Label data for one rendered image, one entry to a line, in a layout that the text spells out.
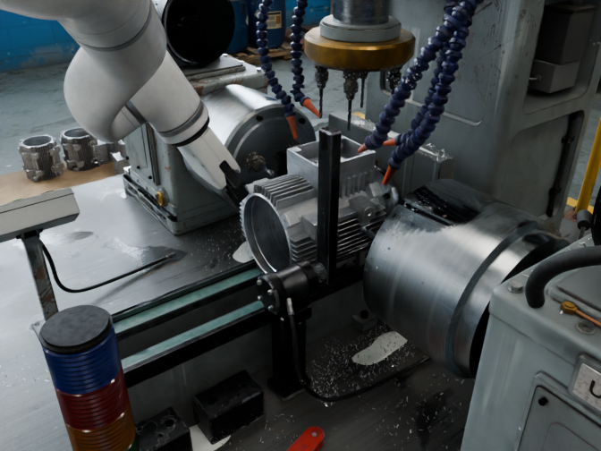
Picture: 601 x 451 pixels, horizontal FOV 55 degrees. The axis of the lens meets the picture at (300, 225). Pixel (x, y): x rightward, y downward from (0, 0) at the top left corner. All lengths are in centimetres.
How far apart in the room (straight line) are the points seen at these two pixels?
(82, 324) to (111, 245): 93
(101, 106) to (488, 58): 64
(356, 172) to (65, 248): 77
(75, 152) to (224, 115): 233
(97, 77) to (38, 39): 572
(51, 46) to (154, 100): 566
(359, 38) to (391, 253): 34
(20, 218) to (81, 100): 36
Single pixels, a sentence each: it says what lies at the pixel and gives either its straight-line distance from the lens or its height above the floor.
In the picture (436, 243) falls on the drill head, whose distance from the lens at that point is 79.
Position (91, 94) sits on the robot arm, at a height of 133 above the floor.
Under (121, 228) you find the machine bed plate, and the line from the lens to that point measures 152.
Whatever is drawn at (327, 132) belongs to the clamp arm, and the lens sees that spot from 81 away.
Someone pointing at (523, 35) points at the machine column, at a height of 134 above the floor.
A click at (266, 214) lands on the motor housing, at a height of 101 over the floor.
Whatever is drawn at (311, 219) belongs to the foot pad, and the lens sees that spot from 94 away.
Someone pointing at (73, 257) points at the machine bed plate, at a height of 80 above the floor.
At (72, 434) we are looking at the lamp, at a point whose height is 111.
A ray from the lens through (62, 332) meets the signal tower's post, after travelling 53.
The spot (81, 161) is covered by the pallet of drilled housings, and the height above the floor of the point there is 21.
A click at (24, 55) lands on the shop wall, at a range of 645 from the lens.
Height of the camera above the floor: 154
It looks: 30 degrees down
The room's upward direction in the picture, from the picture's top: straight up
